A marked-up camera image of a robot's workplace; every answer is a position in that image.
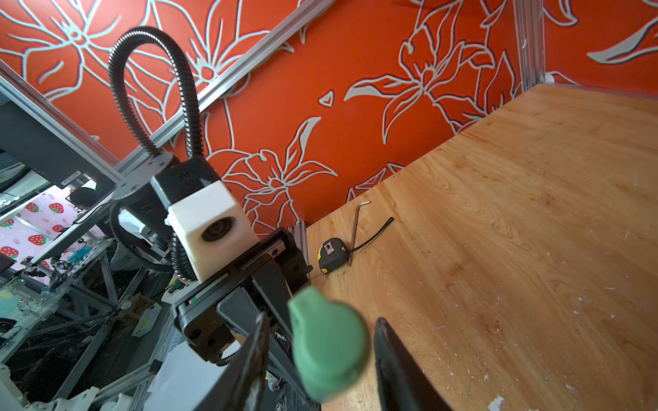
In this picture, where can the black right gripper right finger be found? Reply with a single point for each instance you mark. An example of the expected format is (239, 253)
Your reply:
(402, 384)

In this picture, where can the yellow black tape measure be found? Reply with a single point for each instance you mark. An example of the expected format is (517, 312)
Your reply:
(332, 255)

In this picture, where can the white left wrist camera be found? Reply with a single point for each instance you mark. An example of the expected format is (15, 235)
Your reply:
(210, 224)

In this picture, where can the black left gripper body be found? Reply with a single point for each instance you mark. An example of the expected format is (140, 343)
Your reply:
(195, 313)

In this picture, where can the metal hex key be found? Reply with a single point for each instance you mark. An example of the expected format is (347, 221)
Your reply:
(355, 229)

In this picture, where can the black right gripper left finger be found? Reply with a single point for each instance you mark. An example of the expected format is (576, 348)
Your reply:
(241, 386)

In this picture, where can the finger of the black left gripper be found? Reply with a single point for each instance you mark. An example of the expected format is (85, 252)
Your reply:
(242, 315)
(273, 288)

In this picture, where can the green pen cap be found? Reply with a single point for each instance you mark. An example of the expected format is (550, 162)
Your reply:
(331, 344)

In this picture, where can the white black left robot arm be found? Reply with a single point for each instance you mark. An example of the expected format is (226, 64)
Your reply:
(141, 191)

